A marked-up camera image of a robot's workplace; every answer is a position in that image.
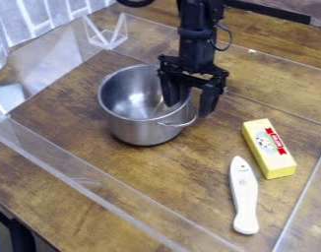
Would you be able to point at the white patterned curtain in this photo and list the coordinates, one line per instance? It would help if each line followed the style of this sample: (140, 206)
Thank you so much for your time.
(25, 19)

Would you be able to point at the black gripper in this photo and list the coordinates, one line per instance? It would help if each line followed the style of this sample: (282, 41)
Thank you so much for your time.
(191, 69)

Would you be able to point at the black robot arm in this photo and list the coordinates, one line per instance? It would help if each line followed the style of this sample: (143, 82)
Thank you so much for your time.
(199, 14)

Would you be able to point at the black bar at back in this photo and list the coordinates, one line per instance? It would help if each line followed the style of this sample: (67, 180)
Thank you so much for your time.
(269, 11)

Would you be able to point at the yellow butter block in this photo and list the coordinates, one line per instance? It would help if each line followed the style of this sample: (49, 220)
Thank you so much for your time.
(267, 148)

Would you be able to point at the stainless steel pot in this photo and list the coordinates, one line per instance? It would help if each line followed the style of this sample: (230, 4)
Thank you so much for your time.
(139, 118)

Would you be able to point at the clear acrylic barrier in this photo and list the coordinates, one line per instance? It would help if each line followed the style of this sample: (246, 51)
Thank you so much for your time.
(95, 195)

